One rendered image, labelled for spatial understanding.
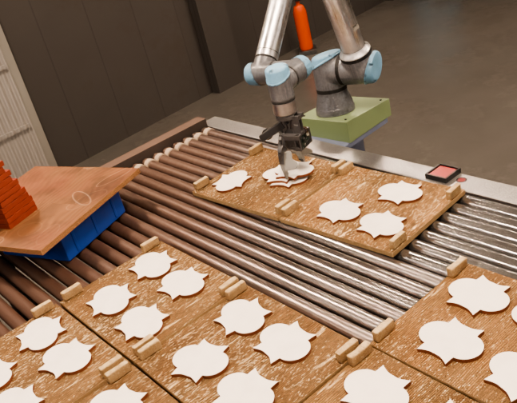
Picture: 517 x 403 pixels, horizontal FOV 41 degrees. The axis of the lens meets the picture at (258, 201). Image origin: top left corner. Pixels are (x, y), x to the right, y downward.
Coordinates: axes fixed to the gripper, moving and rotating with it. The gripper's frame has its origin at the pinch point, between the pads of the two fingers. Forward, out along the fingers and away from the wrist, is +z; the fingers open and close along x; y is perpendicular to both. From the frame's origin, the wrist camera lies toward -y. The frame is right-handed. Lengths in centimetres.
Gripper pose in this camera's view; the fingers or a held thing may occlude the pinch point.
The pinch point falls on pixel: (293, 169)
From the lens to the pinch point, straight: 226.0
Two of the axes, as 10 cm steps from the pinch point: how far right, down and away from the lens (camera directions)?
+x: 5.2, -5.1, 6.9
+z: 2.3, 8.6, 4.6
